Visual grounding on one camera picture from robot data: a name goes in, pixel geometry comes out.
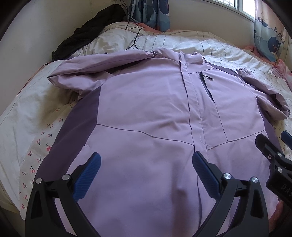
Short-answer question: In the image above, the lilac purple jacket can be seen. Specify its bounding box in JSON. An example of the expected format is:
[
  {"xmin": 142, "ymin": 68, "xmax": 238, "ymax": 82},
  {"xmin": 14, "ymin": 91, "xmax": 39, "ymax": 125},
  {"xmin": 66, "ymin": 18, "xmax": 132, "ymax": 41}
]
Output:
[{"xmin": 34, "ymin": 47, "xmax": 291, "ymax": 237}]

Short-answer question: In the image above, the pink blanket edge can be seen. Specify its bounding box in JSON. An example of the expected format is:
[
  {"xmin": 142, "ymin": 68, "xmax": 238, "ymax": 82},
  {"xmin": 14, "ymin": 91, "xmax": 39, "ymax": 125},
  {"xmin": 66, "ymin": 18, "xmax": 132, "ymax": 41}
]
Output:
[{"xmin": 244, "ymin": 45, "xmax": 291, "ymax": 80}]

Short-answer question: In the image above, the blue cartoon curtain right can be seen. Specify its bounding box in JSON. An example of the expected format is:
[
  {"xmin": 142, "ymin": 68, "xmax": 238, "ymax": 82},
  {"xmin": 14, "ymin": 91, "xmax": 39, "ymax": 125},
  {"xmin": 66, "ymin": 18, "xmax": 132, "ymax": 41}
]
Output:
[{"xmin": 254, "ymin": 1, "xmax": 289, "ymax": 63}]

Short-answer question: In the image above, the blue cartoon curtain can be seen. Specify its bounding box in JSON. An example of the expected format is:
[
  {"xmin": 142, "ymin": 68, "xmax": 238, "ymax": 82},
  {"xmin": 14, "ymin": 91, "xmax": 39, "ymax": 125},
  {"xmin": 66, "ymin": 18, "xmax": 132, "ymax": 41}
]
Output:
[
  {"xmin": 128, "ymin": 0, "xmax": 170, "ymax": 32},
  {"xmin": 254, "ymin": 1, "xmax": 289, "ymax": 63}
]

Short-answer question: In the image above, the cherry print bed sheet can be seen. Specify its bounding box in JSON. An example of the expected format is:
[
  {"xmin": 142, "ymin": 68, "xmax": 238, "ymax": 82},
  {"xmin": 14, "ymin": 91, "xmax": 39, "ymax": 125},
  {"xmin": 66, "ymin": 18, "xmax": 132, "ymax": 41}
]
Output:
[{"xmin": 0, "ymin": 59, "xmax": 292, "ymax": 220}]

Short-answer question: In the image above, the blue cartoon curtain left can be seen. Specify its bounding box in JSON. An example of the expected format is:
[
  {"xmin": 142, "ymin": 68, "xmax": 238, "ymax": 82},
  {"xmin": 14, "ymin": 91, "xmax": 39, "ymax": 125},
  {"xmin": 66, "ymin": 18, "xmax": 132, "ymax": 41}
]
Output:
[{"xmin": 128, "ymin": 0, "xmax": 170, "ymax": 32}]

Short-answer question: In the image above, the cream striped quilt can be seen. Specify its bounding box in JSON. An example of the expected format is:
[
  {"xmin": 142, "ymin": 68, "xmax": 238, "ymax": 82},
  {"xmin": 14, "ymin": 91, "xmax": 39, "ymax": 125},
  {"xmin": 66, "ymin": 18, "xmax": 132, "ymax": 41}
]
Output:
[{"xmin": 73, "ymin": 22, "xmax": 273, "ymax": 73}]

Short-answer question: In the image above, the black charging cable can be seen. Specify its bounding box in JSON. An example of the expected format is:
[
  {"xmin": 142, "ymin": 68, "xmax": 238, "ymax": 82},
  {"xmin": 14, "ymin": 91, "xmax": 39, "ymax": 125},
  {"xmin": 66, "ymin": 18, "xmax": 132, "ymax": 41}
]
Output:
[{"xmin": 119, "ymin": 0, "xmax": 143, "ymax": 51}]

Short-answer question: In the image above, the black garment by wall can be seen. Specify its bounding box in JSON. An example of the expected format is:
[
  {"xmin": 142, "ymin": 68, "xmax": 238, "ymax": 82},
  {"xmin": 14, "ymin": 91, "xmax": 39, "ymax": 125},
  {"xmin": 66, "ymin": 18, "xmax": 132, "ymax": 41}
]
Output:
[{"xmin": 51, "ymin": 4, "xmax": 126, "ymax": 61}]

